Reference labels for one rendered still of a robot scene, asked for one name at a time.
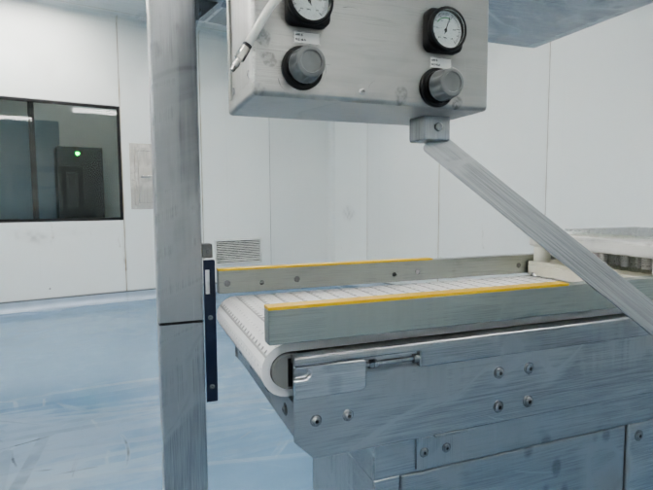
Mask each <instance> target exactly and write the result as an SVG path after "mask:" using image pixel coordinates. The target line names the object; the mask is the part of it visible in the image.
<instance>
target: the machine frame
mask: <svg viewBox="0 0 653 490"><path fill-rule="evenodd" d="M146 2H147V30H148V59H149V88H150V116H151V144H152V173H153V202H154V231H155V286H156V315H157V344H158V372H159V401H160V424H161V431H162V442H163V449H162V487H163V490H208V459H207V422H206V385H205V347H204V321H203V320H204V310H203V273H202V236H201V198H200V161H199V124H198V86H197V49H196V12H195V0H146Z"/></svg>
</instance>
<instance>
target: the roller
mask: <svg viewBox="0 0 653 490"><path fill-rule="evenodd" d="M294 353H296V352H295V351H291V352H286V353H283V354H281V355H279V356H278V357H277V358H276V359H275V360H274V361H273V363H272V365H271V368H270V376H271V379H272V381H273V382H274V383H275V384H276V385H277V386H279V387H281V388H283V389H292V358H291V355H292V354H294Z"/></svg>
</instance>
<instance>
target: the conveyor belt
mask: <svg viewBox="0 0 653 490"><path fill-rule="evenodd" d="M555 281H560V282H565V283H566V282H567V281H562V280H557V279H551V278H545V277H533V276H530V275H521V276H507V277H494V278H480V279H466V280H453V281H439V282H426V283H412V284H398V285H385V286H371V287H357V288H344V289H330V290H317V291H303V292H289V293H276V294H261V295H247V296H235V297H229V298H227V299H225V300H224V301H223V302H222V303H221V305H220V306H219V309H218V313H217V316H218V321H219V324H220V325H221V326H222V328H223V329H224V331H225V332H226V333H227V335H228V336H229V337H230V339H231V340H232V342H233V343H234V344H235V346H236V347H237V348H238V350H239V351H240V352H241V354H242V355H243V357H244V358H245V359H246V361H247V362H248V363H249V365H250V366H251V367H252V369H253V370H254V372H255V373H256V374H257V376H258V377H259V379H260V380H261V381H262V383H263V384H264V386H265V387H266V388H267V390H268V391H270V392H271V393H272V394H274V395H277V396H280V397H289V396H292V389H283V388H281V387H279V386H277V385H276V384H275V383H274V382H273V381H272V379H271V376H270V368H271V365H272V363H273V361H274V360H275V359H276V358H277V357H278V356H279V355H281V354H283V353H286V352H291V351H299V350H308V349H317V348H326V347H333V346H342V345H351V344H359V343H367V342H376V341H384V340H393V339H402V338H409V337H418V336H427V335H435V334H444V333H460V332H468V331H477V330H486V329H493V328H502V327H511V326H519V325H527V324H536V323H544V322H553V321H562V320H570V319H578V318H587V317H596V316H603V315H612V314H621V313H623V312H622V311H621V310H619V309H618V308H609V309H601V310H592V311H583V312H574V313H565V314H556V315H547V316H538V317H530V318H521V319H512V320H502V321H494V322H485V323H476V324H467V325H458V326H449V327H440V328H431V329H422V330H414V331H405V332H387V333H378V334H370V335H361V336H352V337H342V338H334V339H325V340H316V341H307V342H298V343H290V344H280V345H271V346H270V345H268V344H267V343H266V342H265V340H264V305H265V304H271V303H284V302H297V301H308V300H321V299H334V298H357V297H370V296H381V295H394V294H407V293H420V292H431V291H444V290H457V289H468V288H481V287H494V286H505V285H518V284H531V283H542V282H555Z"/></svg>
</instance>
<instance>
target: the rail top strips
mask: <svg viewBox="0 0 653 490"><path fill-rule="evenodd" d="M429 260H432V258H411V259H391V260H373V261H353V262H316V263H297V264H277V265H259V266H239V267H220V268H217V271H230V270H247V269H266V268H284V267H303V266H321V265H339V264H357V263H393V262H411V261H429ZM563 286H569V283H565V282H560V281H555V282H542V283H530V284H518V285H505V286H494V287H481V288H468V289H457V290H444V291H431V292H420V293H407V294H394V295H381V296H370V297H345V298H334V299H321V300H308V301H297V302H284V303H271V304H265V305H264V308H265V309H267V310H268V311H273V310H285V309H296V308H307V307H319V306H331V305H342V304H354V303H366V302H377V301H389V300H401V299H412V298H435V297H447V296H457V295H469V294H481V293H492V292H504V291H516V290H527V289H539V288H551V287H563Z"/></svg>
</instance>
